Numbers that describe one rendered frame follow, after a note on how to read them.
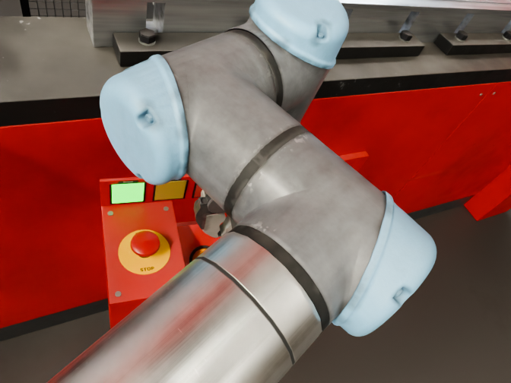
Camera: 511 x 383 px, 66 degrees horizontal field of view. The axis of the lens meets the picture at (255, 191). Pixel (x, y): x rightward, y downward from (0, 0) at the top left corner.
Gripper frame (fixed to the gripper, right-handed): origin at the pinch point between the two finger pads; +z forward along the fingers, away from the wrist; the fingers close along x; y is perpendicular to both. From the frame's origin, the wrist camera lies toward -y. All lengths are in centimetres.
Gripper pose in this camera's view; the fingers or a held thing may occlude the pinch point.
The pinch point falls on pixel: (217, 235)
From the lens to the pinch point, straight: 56.8
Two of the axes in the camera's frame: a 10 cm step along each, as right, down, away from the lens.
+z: -2.8, 5.2, 8.1
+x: -9.3, 0.8, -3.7
